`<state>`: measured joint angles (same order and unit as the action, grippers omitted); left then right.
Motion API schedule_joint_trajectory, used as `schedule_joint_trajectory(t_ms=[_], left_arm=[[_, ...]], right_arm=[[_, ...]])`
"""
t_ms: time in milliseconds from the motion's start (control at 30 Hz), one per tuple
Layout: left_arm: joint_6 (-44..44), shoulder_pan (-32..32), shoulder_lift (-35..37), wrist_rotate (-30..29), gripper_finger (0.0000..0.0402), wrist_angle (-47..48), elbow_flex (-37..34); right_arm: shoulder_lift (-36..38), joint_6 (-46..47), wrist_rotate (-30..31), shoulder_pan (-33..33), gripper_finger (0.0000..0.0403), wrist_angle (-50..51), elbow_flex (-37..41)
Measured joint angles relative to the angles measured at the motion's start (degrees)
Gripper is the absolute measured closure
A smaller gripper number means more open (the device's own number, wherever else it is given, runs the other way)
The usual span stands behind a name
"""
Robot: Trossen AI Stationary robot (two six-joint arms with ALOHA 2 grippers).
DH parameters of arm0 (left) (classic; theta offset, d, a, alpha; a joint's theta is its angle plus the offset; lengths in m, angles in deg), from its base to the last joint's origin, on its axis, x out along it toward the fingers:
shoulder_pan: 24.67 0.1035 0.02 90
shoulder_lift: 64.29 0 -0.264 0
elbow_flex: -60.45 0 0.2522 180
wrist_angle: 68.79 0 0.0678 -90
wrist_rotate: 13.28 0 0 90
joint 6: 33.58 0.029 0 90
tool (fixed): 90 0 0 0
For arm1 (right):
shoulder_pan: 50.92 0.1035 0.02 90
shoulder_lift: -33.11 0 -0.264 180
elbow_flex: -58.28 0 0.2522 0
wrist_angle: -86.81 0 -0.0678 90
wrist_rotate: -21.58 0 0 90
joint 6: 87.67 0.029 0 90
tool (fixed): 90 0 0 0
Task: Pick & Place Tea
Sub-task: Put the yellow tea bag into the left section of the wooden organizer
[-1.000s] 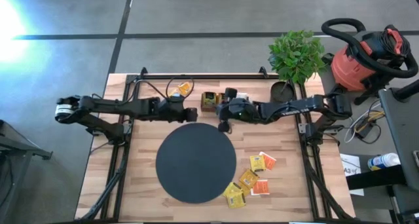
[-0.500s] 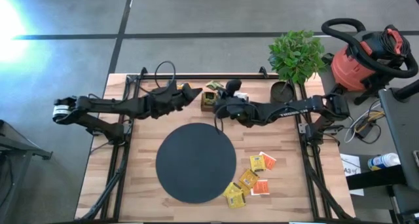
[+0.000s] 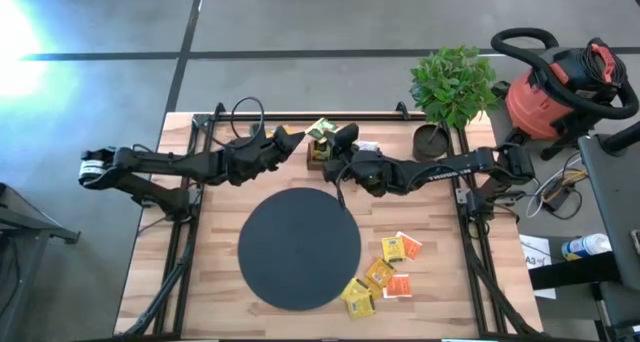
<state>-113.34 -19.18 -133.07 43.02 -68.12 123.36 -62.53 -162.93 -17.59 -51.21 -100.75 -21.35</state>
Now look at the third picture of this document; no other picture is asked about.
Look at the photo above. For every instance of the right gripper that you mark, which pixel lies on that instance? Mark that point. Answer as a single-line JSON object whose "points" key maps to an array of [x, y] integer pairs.
{"points": [[360, 169]]}

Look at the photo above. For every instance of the white tea packet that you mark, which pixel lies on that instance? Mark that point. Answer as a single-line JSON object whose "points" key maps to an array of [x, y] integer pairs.
{"points": [[367, 146]]}

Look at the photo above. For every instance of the white blue canister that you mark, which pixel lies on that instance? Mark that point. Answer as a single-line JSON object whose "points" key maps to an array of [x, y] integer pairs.
{"points": [[585, 246]]}

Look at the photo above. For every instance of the black cart frame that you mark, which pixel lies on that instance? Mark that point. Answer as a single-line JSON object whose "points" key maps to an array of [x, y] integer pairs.
{"points": [[30, 227]]}

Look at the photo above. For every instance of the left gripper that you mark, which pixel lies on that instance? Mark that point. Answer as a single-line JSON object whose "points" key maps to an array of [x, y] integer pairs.
{"points": [[255, 159]]}

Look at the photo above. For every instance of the potted green plant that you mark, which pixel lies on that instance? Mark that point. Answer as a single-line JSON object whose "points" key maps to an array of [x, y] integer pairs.
{"points": [[452, 84]]}

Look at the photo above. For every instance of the tea packets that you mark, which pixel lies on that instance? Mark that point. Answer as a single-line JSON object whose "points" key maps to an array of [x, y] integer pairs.
{"points": [[321, 128]]}

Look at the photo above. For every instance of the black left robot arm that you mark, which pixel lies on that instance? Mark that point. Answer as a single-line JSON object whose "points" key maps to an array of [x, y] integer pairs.
{"points": [[150, 167]]}

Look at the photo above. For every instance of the orange shop vacuum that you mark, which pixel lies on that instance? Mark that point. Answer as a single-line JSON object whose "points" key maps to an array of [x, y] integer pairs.
{"points": [[535, 107]]}

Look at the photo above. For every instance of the orange tea packet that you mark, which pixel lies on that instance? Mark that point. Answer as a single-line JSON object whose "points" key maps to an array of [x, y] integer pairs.
{"points": [[398, 286], [415, 247]]}

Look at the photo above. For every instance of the round dark woven placemat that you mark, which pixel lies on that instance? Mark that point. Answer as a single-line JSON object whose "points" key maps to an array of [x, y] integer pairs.
{"points": [[299, 249]]}

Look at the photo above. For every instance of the wooden tea organizer box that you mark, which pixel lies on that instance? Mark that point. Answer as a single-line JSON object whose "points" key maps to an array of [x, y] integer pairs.
{"points": [[311, 164]]}

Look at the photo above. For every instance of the black shelf board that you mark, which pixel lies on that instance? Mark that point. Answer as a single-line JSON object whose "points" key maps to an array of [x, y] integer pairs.
{"points": [[575, 269]]}

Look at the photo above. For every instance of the green yellow tea packet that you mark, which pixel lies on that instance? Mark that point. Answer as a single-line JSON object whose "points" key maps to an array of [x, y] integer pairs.
{"points": [[321, 150]]}

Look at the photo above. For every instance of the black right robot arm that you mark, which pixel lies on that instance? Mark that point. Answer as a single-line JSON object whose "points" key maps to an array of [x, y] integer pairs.
{"points": [[450, 169]]}

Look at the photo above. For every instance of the grey side table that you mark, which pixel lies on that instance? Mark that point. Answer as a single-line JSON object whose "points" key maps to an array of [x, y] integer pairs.
{"points": [[617, 202]]}

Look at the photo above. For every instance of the white paper sheet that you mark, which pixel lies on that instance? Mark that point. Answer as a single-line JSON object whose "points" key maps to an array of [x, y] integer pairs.
{"points": [[537, 262]]}

